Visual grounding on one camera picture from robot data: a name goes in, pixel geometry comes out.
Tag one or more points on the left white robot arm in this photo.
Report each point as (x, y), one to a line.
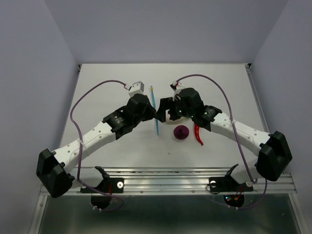
(58, 169)

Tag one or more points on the white radish with leaves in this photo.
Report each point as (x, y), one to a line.
(175, 122)

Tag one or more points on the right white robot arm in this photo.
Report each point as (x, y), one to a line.
(271, 150)

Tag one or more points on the red chili pepper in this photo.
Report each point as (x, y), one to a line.
(197, 135)

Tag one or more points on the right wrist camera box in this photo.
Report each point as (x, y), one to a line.
(176, 86)

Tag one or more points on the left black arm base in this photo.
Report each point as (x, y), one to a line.
(103, 190)

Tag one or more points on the purple onion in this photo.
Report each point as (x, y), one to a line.
(181, 132)

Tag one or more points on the aluminium mounting rail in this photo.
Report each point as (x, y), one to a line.
(179, 181)

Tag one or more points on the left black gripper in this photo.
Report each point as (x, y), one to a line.
(150, 115)

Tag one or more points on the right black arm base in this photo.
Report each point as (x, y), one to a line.
(226, 184)

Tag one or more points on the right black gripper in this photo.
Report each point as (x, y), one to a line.
(165, 105)

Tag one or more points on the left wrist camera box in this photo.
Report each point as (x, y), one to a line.
(135, 88)

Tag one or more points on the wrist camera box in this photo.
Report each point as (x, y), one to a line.
(176, 86)
(135, 88)

